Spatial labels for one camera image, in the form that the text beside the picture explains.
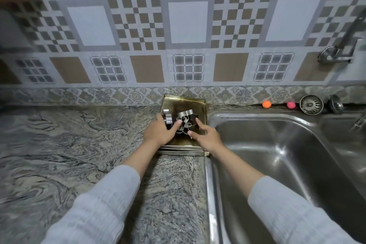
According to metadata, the person's left hand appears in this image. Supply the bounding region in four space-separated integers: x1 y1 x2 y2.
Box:
142 113 183 148

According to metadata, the person's right hand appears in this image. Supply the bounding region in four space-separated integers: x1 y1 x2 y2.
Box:
187 118 225 153

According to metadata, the man-shaped steel cookie cutter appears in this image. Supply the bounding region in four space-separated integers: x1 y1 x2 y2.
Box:
176 115 191 134

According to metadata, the round-lobed steel cookie cutter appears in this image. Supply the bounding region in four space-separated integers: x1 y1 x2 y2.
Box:
163 109 174 126

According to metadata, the cat-shaped steel cookie cutter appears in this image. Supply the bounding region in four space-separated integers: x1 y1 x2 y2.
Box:
177 111 201 133

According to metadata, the person's right forearm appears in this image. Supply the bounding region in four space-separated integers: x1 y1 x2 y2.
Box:
211 145 361 244

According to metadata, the person's left forearm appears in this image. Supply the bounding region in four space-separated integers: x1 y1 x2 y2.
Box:
41 138 157 244

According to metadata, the gold metal tray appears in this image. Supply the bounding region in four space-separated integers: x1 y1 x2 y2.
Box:
158 145 209 154
156 149 211 157
157 94 207 150

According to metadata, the stainless steel sink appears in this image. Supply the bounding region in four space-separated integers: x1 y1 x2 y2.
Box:
204 109 366 244

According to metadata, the steel sink strainer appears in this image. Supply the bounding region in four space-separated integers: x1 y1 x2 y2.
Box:
299 95 324 116

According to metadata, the steel sink stopper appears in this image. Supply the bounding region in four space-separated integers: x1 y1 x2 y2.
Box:
327 95 344 115

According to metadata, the chrome wall faucet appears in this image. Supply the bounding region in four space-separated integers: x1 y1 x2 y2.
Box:
317 6 366 66

